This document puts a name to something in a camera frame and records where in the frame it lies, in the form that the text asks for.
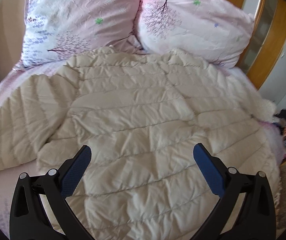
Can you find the pink floral bed sheet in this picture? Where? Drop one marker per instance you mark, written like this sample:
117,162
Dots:
8,84

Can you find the pink floral pillow right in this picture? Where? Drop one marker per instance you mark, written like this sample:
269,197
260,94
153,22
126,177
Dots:
215,30

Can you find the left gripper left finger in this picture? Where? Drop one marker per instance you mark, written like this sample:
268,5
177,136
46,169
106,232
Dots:
28,218

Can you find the pink floral pillow left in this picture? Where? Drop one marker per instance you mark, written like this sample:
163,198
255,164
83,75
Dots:
58,29

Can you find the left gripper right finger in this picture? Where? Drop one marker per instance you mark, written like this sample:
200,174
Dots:
245,209

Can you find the pink floral pillow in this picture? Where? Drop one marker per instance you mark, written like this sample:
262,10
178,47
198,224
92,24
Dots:
215,30
58,29

